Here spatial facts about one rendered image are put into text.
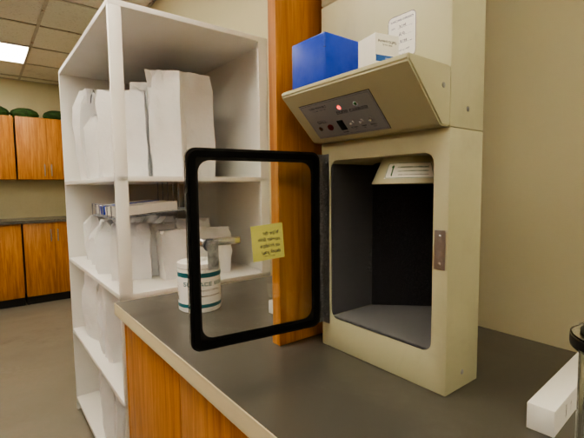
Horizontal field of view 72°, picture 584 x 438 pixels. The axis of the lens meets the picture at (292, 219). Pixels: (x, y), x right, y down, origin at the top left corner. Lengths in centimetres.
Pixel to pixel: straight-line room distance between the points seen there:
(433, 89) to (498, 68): 52
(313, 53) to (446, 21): 24
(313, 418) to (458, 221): 41
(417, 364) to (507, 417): 16
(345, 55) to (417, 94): 21
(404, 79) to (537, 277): 65
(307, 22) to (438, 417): 86
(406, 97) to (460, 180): 17
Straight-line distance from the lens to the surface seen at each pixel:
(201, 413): 100
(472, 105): 80
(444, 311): 76
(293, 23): 102
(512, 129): 116
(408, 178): 81
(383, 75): 70
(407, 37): 82
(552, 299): 115
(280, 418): 72
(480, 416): 78
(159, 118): 179
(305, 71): 84
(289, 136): 95
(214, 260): 80
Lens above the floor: 131
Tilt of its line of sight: 5 degrees down
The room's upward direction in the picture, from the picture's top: 1 degrees counter-clockwise
